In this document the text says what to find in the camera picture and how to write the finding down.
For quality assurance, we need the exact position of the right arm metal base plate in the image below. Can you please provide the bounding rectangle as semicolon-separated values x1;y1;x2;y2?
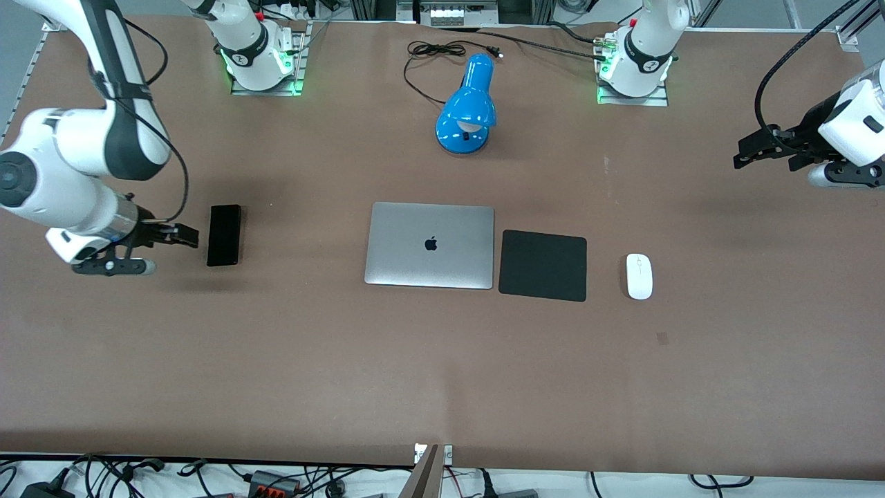
230;21;308;97

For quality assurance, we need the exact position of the black smartphone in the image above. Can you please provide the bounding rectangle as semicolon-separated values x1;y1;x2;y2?
206;204;243;268

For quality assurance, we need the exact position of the grey box with orange connectors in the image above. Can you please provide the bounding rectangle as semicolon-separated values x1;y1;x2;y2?
248;470;302;498

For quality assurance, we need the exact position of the black mouse pad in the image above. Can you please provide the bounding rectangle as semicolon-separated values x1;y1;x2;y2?
498;229;588;303

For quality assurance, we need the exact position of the silver closed laptop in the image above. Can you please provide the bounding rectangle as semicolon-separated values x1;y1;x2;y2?
364;201;496;291

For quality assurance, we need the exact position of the white power strip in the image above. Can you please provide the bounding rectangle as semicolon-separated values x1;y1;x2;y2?
417;3;500;27

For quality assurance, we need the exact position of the small white metal bracket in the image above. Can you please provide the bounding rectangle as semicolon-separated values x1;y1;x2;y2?
413;443;454;465

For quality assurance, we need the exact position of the black power adapter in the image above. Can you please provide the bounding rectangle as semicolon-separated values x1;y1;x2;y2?
19;481;75;498

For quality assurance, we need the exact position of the white computer mouse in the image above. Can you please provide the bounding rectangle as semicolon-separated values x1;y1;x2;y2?
626;252;654;301

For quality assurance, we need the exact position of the black lamp power cord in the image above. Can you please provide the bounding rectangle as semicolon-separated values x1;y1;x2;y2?
403;40;504;106

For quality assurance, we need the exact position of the blue desk lamp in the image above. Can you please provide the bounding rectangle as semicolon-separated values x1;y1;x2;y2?
435;53;498;156

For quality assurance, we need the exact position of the grey slanted post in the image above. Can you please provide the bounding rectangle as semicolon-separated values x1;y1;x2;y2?
397;444;443;498

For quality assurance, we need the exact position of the black cable on table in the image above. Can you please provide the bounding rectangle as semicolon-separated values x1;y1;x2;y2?
442;26;609;63

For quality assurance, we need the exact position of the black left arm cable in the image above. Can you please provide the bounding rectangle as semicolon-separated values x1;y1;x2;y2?
755;0;865;154

